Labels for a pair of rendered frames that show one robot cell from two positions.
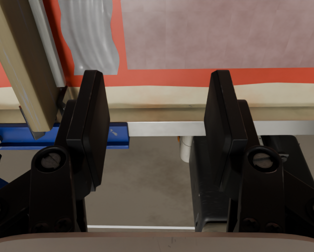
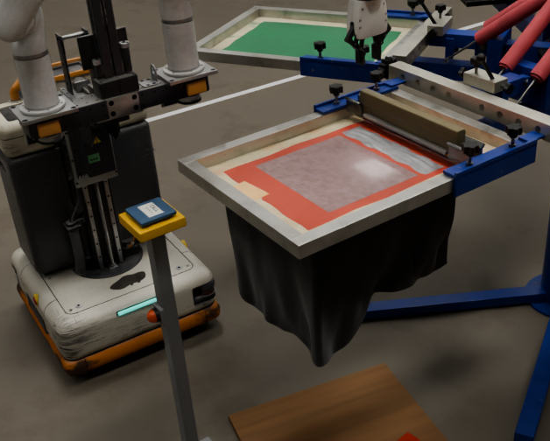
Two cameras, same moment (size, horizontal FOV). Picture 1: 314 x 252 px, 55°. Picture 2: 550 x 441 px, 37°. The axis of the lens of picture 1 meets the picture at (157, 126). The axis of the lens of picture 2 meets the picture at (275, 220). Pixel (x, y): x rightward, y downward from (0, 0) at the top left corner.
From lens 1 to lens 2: 205 cm
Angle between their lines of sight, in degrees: 28
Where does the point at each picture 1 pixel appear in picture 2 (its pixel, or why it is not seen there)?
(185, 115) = (296, 129)
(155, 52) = (334, 143)
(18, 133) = not seen: hidden behind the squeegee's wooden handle
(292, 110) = (243, 150)
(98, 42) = (360, 135)
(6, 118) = not seen: hidden behind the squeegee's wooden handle
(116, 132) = (325, 108)
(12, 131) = not seen: hidden behind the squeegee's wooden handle
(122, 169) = (186, 191)
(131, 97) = (327, 129)
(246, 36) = (302, 159)
